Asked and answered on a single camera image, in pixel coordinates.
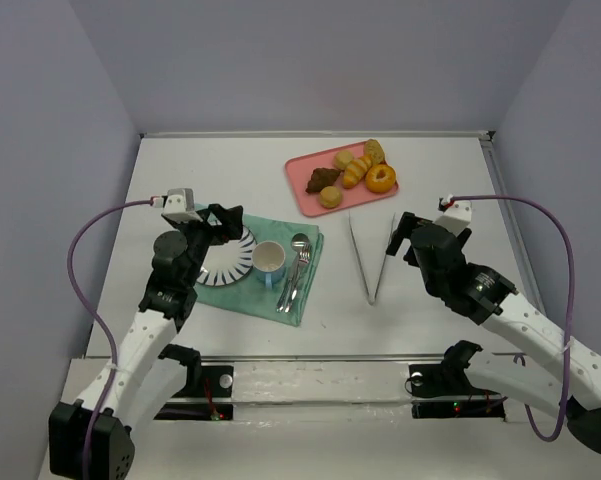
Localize metal tongs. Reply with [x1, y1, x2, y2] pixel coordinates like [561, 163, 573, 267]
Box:
[347, 214, 397, 306]

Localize round muffin front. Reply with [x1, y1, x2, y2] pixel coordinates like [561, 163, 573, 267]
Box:
[318, 185, 343, 209]

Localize round muffin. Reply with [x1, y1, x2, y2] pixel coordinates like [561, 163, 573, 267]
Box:
[333, 150, 355, 171]
[318, 185, 343, 209]

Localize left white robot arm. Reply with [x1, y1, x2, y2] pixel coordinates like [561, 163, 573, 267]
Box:
[48, 189, 243, 479]

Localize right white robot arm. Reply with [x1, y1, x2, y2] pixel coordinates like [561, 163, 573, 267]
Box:
[386, 212, 601, 455]

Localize seeded bread roll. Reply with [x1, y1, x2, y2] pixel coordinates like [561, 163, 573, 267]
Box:
[363, 139, 386, 165]

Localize blue striped white plate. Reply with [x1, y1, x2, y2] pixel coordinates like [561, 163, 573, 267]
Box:
[196, 226, 257, 287]

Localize light blue mug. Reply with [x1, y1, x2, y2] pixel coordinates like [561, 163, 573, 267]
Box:
[252, 241, 286, 290]

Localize orange donut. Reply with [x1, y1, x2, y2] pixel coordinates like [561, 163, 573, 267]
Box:
[365, 164, 397, 194]

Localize green cloth placemat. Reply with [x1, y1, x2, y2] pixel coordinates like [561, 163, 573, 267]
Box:
[196, 214, 324, 327]

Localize metal spoon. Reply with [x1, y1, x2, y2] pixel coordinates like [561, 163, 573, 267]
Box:
[276, 233, 309, 312]

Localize metal knife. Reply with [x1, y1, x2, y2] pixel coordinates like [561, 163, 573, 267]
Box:
[276, 248, 307, 312]

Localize striped yellow croissant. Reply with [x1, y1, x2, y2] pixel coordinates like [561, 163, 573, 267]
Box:
[342, 155, 373, 189]

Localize metal fork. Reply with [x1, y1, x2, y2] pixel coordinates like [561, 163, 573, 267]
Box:
[283, 243, 311, 313]

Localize pink tray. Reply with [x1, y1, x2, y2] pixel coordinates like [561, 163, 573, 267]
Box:
[285, 139, 399, 217]

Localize round muffin back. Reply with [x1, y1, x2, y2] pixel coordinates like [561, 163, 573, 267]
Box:
[333, 150, 355, 171]

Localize chocolate croissant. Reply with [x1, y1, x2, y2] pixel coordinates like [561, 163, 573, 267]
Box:
[305, 167, 341, 194]

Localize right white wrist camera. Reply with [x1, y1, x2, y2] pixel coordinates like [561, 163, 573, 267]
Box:
[434, 195, 473, 237]

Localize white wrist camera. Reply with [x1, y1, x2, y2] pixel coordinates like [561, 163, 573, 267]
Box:
[434, 195, 473, 237]
[161, 188, 203, 224]

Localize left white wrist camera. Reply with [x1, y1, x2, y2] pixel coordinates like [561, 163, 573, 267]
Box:
[161, 188, 203, 224]

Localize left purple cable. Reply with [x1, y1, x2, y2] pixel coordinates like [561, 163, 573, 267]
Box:
[67, 198, 166, 480]

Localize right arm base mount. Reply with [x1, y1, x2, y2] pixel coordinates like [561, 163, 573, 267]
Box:
[404, 363, 506, 420]

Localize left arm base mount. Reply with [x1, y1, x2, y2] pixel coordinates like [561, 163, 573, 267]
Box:
[154, 364, 234, 422]

